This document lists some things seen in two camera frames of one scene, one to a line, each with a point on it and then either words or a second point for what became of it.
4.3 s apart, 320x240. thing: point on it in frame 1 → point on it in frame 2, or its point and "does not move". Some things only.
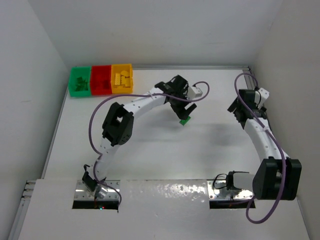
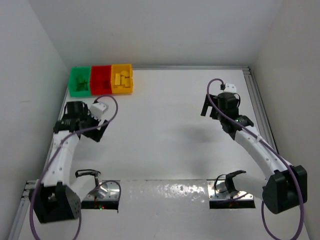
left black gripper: x=180 y=109 → x=92 y=126
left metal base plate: x=82 y=192 does not move
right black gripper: x=235 y=107 → x=213 y=110
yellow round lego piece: x=124 y=73 does not move
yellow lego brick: x=125 y=81 does not move
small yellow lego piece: x=117 y=78 does not move
